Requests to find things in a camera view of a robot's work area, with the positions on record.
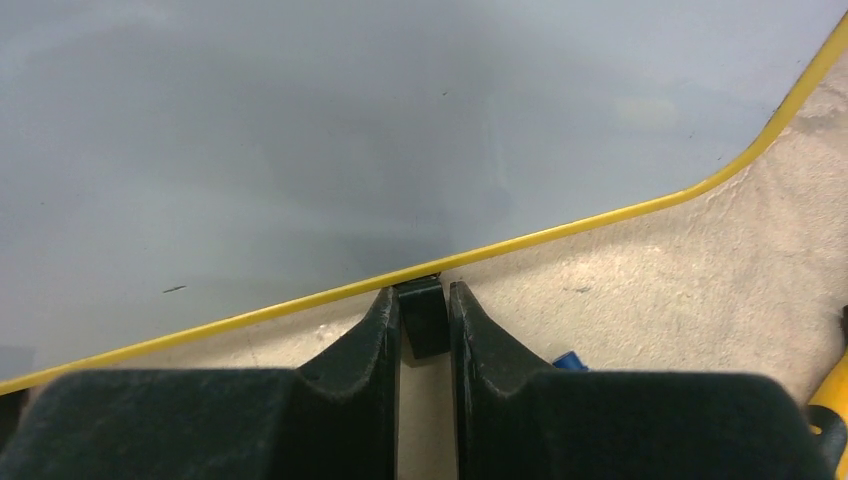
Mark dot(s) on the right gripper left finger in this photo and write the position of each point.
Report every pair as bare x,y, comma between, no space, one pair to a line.
334,417

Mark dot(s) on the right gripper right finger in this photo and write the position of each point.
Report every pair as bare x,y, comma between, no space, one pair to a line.
519,417

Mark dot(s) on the blue whiteboard marker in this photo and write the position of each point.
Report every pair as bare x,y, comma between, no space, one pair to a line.
570,361

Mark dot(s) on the yellow framed whiteboard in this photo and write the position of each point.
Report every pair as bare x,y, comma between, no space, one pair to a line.
170,169

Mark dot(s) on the black whiteboard foot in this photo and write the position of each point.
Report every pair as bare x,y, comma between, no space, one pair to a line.
425,316

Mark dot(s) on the yellow handled pliers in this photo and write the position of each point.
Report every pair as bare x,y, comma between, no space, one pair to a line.
827,412

